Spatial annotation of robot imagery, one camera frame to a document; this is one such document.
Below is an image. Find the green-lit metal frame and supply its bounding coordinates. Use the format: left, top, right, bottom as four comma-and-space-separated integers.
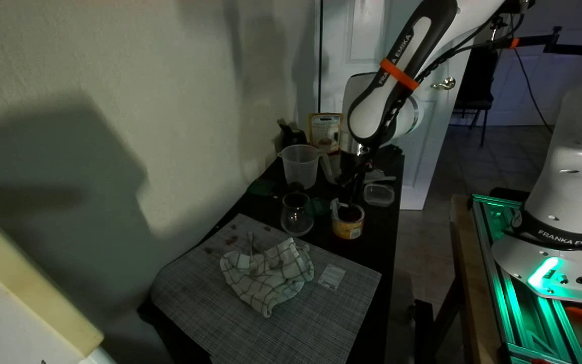
468, 193, 582, 364

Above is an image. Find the beige wooden board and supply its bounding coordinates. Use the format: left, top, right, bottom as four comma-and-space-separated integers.
0, 199, 108, 360

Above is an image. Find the small clear plastic container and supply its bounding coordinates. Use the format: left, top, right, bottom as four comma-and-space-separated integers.
362, 183, 399, 208

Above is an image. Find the black boom bar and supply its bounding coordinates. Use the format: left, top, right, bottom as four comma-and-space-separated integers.
499, 26, 582, 60

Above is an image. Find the black table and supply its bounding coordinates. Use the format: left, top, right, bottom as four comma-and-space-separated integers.
136, 145, 406, 364

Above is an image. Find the white door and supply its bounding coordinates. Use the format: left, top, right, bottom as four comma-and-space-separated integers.
316, 0, 484, 212

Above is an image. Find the white panel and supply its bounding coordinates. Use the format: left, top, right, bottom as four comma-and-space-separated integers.
0, 252, 120, 364

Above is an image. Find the metal door handle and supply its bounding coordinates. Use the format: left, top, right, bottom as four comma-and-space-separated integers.
431, 75, 459, 94

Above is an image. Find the clear plastic jug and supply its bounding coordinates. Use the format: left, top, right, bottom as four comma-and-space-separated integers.
276, 142, 324, 193

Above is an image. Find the small white packet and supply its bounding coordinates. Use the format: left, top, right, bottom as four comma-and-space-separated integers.
316, 262, 350, 294

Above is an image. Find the dark object by wall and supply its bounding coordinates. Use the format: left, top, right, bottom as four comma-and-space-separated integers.
274, 117, 312, 150

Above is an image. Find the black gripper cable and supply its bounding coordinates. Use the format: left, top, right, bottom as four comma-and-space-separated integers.
411, 13, 510, 86

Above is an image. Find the clear glass tumbler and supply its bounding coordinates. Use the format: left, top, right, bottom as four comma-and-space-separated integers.
278, 190, 318, 238

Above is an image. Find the black hanging cable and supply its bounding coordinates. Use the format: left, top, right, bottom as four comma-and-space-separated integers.
510, 45, 551, 130

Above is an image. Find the white checked dish cloth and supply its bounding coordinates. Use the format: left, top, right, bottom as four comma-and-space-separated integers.
219, 237, 318, 319

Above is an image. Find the brown wooden plank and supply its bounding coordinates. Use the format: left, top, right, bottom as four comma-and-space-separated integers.
449, 194, 506, 364

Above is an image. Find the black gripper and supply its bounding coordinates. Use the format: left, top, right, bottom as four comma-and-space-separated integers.
339, 139, 405, 208

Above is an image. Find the grey woven placemat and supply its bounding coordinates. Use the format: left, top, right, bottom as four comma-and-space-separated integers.
150, 212, 385, 364

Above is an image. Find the dark green round lid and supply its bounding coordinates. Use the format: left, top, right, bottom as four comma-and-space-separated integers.
308, 194, 335, 219
244, 175, 276, 202

